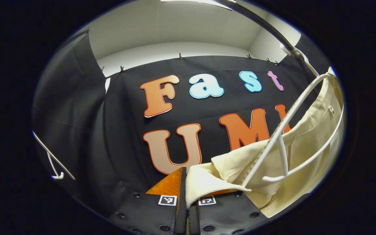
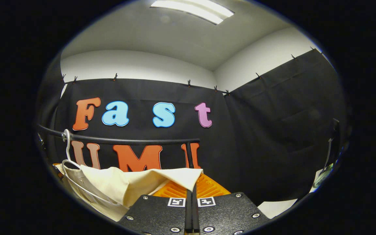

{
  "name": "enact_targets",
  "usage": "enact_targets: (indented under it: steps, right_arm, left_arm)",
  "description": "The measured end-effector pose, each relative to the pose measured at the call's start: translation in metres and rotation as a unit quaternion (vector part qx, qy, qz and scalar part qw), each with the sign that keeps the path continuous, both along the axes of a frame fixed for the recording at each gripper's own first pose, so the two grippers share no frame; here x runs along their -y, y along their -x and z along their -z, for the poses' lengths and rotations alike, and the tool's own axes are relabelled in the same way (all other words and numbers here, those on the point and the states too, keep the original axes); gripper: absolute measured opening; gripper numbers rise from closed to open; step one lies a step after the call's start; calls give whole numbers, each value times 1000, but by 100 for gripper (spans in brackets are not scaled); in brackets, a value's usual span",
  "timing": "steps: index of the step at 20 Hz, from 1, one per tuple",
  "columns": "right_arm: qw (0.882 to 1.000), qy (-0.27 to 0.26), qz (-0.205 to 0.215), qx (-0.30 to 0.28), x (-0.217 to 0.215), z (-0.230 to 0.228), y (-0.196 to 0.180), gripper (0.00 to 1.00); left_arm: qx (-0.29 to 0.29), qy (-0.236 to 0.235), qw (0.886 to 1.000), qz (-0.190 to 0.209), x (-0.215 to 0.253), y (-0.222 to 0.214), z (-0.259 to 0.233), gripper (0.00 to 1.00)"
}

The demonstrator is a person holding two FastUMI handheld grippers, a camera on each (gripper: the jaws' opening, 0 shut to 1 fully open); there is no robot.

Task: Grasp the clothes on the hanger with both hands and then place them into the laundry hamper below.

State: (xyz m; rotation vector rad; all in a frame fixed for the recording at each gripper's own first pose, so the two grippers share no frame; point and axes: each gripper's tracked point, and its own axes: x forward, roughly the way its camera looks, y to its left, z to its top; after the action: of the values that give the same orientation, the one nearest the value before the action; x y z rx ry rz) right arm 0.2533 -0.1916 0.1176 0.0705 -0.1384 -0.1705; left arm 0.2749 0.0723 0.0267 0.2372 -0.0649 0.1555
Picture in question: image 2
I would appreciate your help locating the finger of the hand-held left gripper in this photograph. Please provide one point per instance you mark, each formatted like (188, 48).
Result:
(57, 165)

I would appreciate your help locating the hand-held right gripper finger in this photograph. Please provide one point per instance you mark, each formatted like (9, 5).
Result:
(195, 212)
(188, 212)

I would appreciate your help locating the cream button shirt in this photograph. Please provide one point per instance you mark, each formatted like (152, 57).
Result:
(116, 182)

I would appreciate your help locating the white shirt hanger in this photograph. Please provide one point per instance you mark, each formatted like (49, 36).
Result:
(68, 150)

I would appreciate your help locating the row of black clips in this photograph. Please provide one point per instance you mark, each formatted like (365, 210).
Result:
(115, 77)

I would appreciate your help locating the black backdrop cloth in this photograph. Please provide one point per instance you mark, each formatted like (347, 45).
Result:
(273, 137)

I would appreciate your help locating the white side table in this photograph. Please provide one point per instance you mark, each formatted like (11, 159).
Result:
(315, 187)

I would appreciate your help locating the round glass dish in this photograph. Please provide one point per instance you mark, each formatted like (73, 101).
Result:
(323, 176)

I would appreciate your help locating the black upright stand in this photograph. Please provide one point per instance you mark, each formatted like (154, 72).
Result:
(334, 137)

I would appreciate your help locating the ceiling light panel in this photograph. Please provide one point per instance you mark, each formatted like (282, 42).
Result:
(194, 9)

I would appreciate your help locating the black clothes rail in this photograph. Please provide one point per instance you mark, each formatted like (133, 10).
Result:
(135, 141)

